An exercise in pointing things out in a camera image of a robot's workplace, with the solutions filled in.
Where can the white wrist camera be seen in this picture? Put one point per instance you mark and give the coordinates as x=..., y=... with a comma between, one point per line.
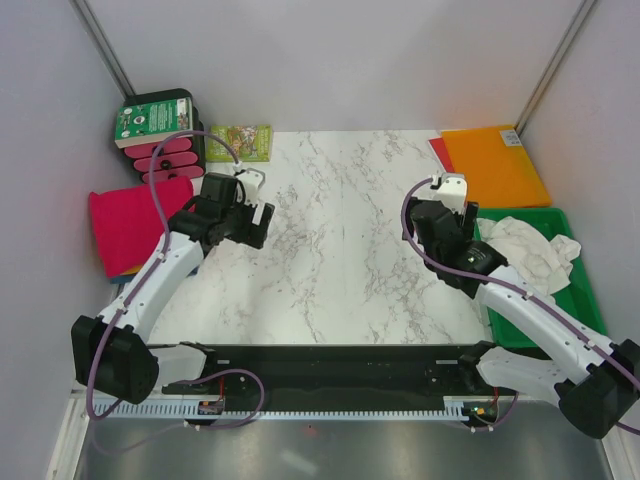
x=451, y=190
x=250, y=182

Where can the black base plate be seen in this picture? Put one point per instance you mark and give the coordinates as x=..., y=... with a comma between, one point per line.
x=337, y=377

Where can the blue folded t shirt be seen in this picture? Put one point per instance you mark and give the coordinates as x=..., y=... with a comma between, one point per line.
x=121, y=279

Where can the right aluminium corner post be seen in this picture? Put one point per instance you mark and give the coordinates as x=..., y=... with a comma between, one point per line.
x=560, y=54

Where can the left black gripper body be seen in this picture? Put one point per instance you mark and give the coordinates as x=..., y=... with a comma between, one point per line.
x=239, y=227

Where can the pink folded t shirt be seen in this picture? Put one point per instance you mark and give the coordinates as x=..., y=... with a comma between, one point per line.
x=126, y=227

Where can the orange plastic board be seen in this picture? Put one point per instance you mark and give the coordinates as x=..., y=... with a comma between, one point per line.
x=497, y=168

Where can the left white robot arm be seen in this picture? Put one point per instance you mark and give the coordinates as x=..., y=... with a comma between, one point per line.
x=111, y=352

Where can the red plastic board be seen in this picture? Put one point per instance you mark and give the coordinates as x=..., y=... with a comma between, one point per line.
x=439, y=148

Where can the green book on drawers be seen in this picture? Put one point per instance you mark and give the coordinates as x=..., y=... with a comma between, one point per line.
x=152, y=122

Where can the white t shirt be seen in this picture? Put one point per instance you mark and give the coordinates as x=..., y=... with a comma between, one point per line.
x=545, y=264

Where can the lime green picture book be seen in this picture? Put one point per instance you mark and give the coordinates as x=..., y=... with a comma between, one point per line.
x=251, y=143

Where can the aluminium rail frame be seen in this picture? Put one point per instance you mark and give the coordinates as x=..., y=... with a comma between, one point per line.
x=70, y=440

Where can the aluminium corner post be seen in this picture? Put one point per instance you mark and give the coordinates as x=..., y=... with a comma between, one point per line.
x=560, y=54
x=96, y=33

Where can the left aluminium corner post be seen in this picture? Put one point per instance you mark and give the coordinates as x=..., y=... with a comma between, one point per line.
x=96, y=33

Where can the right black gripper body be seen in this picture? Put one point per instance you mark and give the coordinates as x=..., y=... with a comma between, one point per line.
x=467, y=220

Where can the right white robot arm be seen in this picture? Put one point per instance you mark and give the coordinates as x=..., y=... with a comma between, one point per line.
x=591, y=379

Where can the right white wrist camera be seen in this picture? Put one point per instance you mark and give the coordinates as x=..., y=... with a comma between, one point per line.
x=451, y=190

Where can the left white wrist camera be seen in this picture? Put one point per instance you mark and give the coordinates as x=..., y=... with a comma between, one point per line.
x=250, y=182

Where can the white slotted cable duct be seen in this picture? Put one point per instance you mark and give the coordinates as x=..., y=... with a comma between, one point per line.
x=194, y=409

